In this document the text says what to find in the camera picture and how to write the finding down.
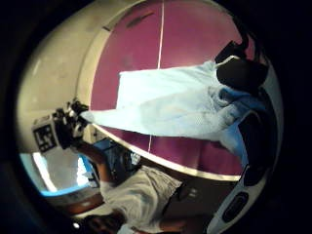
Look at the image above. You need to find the light blue cloth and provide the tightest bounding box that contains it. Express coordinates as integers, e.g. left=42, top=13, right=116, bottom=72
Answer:
left=80, top=59, right=268, bottom=168

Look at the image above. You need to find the white marker cube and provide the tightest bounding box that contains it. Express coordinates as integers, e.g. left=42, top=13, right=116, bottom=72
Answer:
left=31, top=114, right=61, bottom=154

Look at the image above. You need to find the the person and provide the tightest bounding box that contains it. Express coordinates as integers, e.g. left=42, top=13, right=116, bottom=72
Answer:
left=75, top=139, right=209, bottom=234

